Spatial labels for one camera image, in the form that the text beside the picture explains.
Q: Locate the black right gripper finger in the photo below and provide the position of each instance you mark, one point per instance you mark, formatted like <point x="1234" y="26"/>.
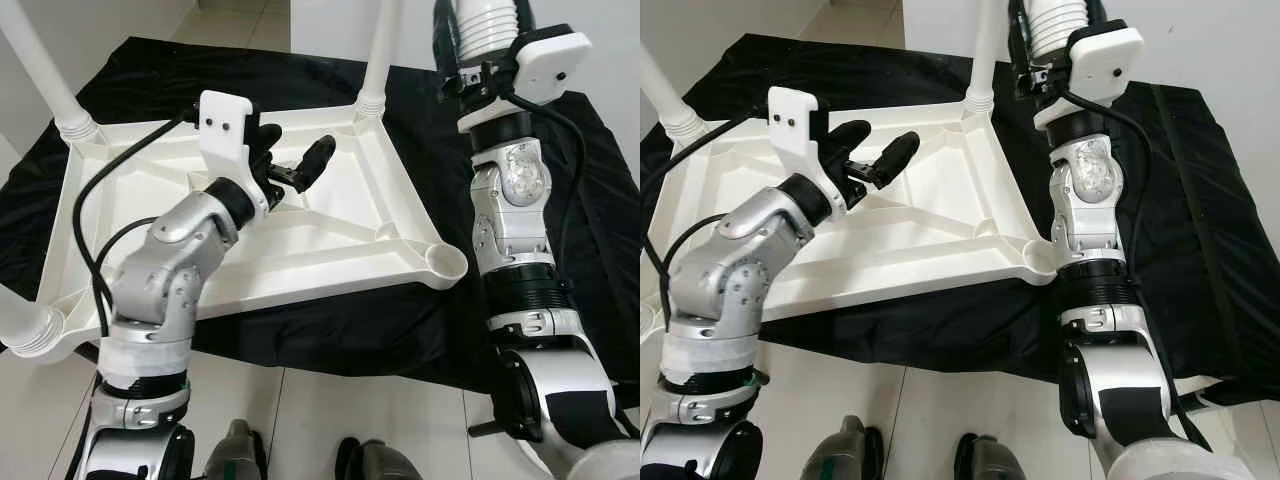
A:
<point x="1095" y="12"/>
<point x="1018" y="30"/>
<point x="445" y="35"/>
<point x="527" y="15"/>

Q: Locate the grey robot right foot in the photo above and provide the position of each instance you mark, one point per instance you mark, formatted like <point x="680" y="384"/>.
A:
<point x="995" y="460"/>
<point x="375" y="462"/>

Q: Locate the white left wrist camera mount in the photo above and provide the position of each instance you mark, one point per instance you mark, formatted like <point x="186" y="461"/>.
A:
<point x="228" y="130"/>
<point x="798" y="125"/>

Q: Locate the grey robot left foot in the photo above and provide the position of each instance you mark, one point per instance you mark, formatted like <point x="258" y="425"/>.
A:
<point x="845" y="452"/>
<point x="235" y="455"/>

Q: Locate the white plastic table top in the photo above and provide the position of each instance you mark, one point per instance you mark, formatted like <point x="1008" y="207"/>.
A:
<point x="930" y="235"/>
<point x="330" y="240"/>

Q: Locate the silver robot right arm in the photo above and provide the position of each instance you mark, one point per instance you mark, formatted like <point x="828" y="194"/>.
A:
<point x="1090" y="190"/>
<point x="515" y="200"/>

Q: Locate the grey robot foot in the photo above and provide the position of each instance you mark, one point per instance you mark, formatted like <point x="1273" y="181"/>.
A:
<point x="845" y="452"/>
<point x="235" y="455"/>
<point x="995" y="460"/>
<point x="375" y="462"/>

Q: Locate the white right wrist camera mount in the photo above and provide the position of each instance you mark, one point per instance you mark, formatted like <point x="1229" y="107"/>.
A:
<point x="1108" y="60"/>
<point x="552" y="62"/>

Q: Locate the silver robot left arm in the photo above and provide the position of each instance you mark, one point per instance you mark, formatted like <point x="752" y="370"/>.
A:
<point x="740" y="280"/>
<point x="165" y="280"/>

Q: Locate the white plastic frame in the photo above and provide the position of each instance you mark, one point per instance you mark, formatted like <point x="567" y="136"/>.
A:
<point x="1203" y="390"/>

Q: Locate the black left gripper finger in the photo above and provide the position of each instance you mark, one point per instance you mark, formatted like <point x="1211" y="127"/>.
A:
<point x="268" y="140"/>
<point x="318" y="160"/>
<point x="898" y="158"/>
<point x="848" y="138"/>

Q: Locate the black table cloth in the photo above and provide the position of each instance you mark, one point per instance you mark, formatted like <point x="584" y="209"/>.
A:
<point x="1200" y="250"/>
<point x="420" y="340"/>

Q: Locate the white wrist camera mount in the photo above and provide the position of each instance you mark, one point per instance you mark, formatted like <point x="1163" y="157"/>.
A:
<point x="228" y="130"/>
<point x="552" y="62"/>
<point x="1108" y="60"/>
<point x="798" y="125"/>

